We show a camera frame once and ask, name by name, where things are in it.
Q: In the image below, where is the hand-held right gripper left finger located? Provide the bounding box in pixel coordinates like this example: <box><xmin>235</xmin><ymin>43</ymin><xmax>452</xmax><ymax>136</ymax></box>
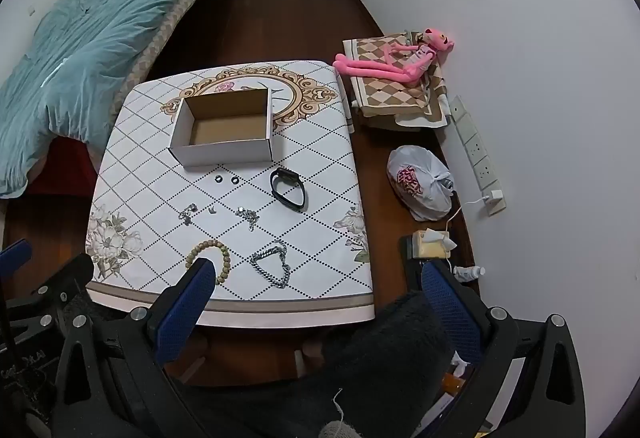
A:
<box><xmin>52</xmin><ymin>258</ymin><xmax>218</xmax><ymax>438</ymax></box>

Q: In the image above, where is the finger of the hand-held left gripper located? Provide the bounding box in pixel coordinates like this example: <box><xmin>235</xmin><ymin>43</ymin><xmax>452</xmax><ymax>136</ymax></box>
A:
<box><xmin>0</xmin><ymin>239</ymin><xmax>34</xmax><ymax>289</ymax></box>
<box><xmin>7</xmin><ymin>253</ymin><xmax>96</xmax><ymax>335</ymax></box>

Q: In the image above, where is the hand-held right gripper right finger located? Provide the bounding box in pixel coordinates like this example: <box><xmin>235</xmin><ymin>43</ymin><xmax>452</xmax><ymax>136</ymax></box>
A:
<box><xmin>420</xmin><ymin>260</ymin><xmax>587</xmax><ymax>438</ymax></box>

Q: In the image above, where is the wooden bead bracelet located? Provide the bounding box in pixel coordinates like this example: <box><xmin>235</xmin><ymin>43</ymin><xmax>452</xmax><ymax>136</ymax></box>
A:
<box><xmin>185</xmin><ymin>240</ymin><xmax>232</xmax><ymax>287</ymax></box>

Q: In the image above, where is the chunky silver chain bracelet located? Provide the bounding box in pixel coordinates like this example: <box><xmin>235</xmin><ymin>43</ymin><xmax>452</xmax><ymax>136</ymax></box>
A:
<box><xmin>250</xmin><ymin>240</ymin><xmax>292</xmax><ymax>289</ymax></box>

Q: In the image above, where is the thin silver chain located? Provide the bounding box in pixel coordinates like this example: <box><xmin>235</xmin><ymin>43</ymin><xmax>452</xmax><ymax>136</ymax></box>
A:
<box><xmin>235</xmin><ymin>205</ymin><xmax>261</xmax><ymax>231</ymax></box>

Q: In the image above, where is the black wristband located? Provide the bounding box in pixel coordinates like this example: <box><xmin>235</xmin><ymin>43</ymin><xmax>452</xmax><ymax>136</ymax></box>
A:
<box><xmin>270</xmin><ymin>168</ymin><xmax>308</xmax><ymax>213</ymax></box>

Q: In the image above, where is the cardboard box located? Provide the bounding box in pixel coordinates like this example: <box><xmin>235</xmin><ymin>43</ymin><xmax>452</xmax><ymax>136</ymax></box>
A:
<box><xmin>169</xmin><ymin>88</ymin><xmax>275</xmax><ymax>169</ymax></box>

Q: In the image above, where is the black box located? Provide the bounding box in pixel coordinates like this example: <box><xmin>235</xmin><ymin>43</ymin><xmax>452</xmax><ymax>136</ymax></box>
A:
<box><xmin>399</xmin><ymin>236</ymin><xmax>427</xmax><ymax>291</ymax></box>

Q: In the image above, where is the tissue box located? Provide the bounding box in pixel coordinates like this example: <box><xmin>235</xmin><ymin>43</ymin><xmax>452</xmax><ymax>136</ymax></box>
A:
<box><xmin>412</xmin><ymin>228</ymin><xmax>457</xmax><ymax>264</ymax></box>

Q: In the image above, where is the white charger plug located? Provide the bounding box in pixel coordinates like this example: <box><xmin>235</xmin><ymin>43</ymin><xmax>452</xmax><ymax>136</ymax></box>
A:
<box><xmin>482</xmin><ymin>190</ymin><xmax>506</xmax><ymax>217</ymax></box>

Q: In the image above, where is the white plastic bag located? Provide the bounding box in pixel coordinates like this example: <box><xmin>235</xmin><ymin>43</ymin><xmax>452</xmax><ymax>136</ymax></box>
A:
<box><xmin>386</xmin><ymin>145</ymin><xmax>457</xmax><ymax>223</ymax></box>

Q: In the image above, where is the diamond patterned tablecloth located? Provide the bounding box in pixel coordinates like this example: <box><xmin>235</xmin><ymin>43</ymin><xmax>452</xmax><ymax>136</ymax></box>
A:
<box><xmin>85</xmin><ymin>59</ymin><xmax>376</xmax><ymax>329</ymax></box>

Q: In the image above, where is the white power strip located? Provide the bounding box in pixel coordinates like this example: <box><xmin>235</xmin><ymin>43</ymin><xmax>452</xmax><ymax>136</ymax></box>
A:
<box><xmin>448</xmin><ymin>95</ymin><xmax>501</xmax><ymax>191</ymax></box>

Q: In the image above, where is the light blue duvet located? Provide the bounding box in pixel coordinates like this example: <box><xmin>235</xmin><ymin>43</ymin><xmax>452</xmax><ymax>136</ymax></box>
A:
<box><xmin>0</xmin><ymin>0</ymin><xmax>202</xmax><ymax>199</ymax></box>

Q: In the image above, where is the brown checked folded blanket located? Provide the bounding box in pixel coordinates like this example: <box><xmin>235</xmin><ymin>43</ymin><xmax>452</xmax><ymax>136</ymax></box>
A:
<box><xmin>342</xmin><ymin>32</ymin><xmax>451</xmax><ymax>131</ymax></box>

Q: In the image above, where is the bed with patterned mattress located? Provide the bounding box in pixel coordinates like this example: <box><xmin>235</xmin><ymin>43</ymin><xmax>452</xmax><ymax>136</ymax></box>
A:
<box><xmin>0</xmin><ymin>0</ymin><xmax>235</xmax><ymax>199</ymax></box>

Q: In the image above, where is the pink plush toy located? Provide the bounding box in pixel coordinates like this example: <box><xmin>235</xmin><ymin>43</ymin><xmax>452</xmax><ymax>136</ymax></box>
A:
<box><xmin>333</xmin><ymin>28</ymin><xmax>456</xmax><ymax>86</ymax></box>

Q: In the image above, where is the white charger cable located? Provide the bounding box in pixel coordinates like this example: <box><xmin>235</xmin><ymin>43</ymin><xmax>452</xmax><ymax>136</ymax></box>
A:
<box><xmin>444</xmin><ymin>197</ymin><xmax>486</xmax><ymax>269</ymax></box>

